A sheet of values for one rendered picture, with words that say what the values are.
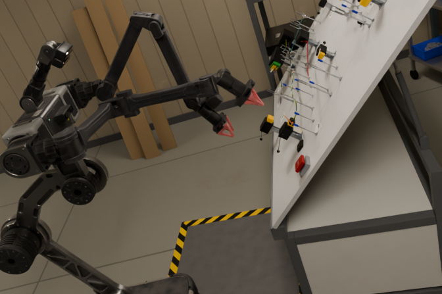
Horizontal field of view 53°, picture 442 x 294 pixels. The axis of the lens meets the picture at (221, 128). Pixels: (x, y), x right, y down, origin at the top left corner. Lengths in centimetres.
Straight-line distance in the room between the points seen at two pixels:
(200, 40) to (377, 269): 310
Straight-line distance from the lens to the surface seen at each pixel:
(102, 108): 186
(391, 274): 201
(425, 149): 180
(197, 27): 446
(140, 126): 432
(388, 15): 161
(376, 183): 198
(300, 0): 445
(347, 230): 180
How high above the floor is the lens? 205
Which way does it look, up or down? 28 degrees down
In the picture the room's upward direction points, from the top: 20 degrees counter-clockwise
